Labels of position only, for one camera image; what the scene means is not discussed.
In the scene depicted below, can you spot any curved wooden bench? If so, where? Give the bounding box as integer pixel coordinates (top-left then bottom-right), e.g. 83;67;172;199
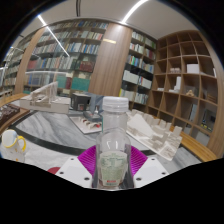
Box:
0;93;30;108
176;131;218;163

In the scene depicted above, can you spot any clear plastic drink bottle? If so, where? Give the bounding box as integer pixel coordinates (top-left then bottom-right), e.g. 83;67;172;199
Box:
94;96;133;191

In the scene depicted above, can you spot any large wooden bookshelf with books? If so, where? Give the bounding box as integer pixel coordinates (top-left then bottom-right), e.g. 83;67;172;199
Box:
23;19;109;98

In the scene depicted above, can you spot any dark grey building model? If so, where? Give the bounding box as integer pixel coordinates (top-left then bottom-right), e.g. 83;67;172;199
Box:
69;92;104;113

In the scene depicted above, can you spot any narrow wooden bookshelf with books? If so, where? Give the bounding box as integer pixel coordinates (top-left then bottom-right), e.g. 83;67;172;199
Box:
119;29;158;106

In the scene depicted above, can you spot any wooden cubby shelf unit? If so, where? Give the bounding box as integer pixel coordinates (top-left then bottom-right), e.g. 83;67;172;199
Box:
146;30;224;148

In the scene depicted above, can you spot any white architectural ramp model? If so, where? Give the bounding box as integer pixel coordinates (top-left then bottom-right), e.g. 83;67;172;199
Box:
19;81;71;114

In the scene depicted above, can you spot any small white model with red details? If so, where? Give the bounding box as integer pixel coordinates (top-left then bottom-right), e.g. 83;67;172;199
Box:
69;111;108;135

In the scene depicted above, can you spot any distant bookshelf row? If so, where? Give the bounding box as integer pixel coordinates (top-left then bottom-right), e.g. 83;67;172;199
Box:
0;43;28;96

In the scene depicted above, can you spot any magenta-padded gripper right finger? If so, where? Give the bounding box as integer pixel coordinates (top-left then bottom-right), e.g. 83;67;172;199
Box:
126;145;169;189

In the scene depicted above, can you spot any ceiling light strip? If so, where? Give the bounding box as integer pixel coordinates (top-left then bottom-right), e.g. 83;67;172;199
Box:
120;0;149;24

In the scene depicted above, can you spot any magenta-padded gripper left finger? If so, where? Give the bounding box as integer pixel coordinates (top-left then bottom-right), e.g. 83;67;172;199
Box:
54;146;101;189

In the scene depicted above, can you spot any white city block model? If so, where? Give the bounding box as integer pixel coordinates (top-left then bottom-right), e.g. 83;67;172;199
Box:
126;109;184;162

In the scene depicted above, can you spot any white mug with yellow handle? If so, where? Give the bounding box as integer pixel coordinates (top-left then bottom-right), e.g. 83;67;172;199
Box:
0;129;28;163

